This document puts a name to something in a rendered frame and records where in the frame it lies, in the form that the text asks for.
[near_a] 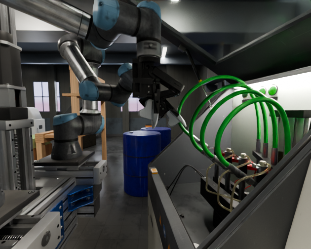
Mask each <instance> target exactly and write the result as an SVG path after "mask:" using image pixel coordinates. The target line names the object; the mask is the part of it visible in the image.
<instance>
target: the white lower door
mask: <svg viewBox="0 0 311 249"><path fill-rule="evenodd" d="M148 216H149V249H163V246H162V242H161V239H160V235H159V231H158V227H157V223H156V218H155V214H154V211H153V207H152V203H151V199H150V195H149V205H148Z"/></svg>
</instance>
